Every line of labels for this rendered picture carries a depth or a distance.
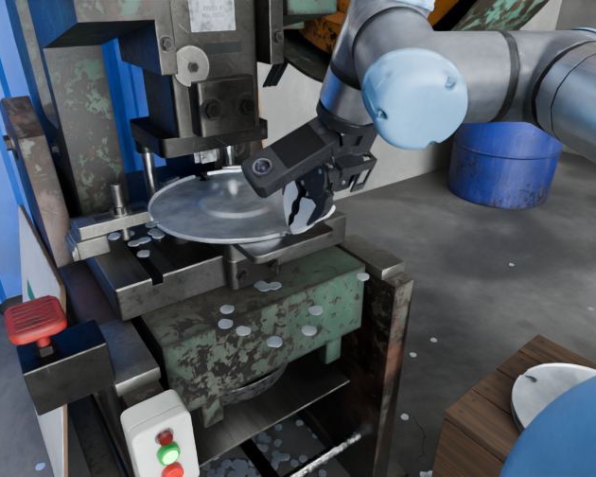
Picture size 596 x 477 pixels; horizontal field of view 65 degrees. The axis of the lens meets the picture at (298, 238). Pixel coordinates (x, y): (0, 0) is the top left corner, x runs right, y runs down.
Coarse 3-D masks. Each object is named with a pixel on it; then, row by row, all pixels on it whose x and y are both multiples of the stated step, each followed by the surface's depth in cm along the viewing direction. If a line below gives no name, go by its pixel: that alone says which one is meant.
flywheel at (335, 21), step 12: (348, 0) 94; (444, 0) 73; (456, 0) 71; (468, 0) 72; (432, 12) 75; (444, 12) 73; (456, 12) 74; (312, 24) 100; (324, 24) 97; (336, 24) 94; (432, 24) 76; (444, 24) 76; (312, 36) 101; (324, 36) 98; (336, 36) 95; (324, 48) 99
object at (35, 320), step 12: (36, 300) 56; (48, 300) 56; (12, 312) 54; (24, 312) 54; (36, 312) 54; (48, 312) 54; (60, 312) 54; (12, 324) 53; (24, 324) 52; (36, 324) 52; (48, 324) 53; (60, 324) 53; (12, 336) 51; (24, 336) 51; (36, 336) 52; (48, 336) 56
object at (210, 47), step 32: (192, 0) 65; (224, 0) 67; (192, 32) 66; (224, 32) 69; (192, 64) 66; (224, 64) 71; (256, 64) 74; (160, 96) 73; (192, 96) 69; (224, 96) 70; (256, 96) 76; (160, 128) 77; (192, 128) 72; (224, 128) 72
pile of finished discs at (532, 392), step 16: (544, 368) 101; (560, 368) 101; (576, 368) 101; (528, 384) 96; (544, 384) 96; (560, 384) 96; (576, 384) 96; (512, 400) 92; (528, 400) 93; (544, 400) 93; (528, 416) 89
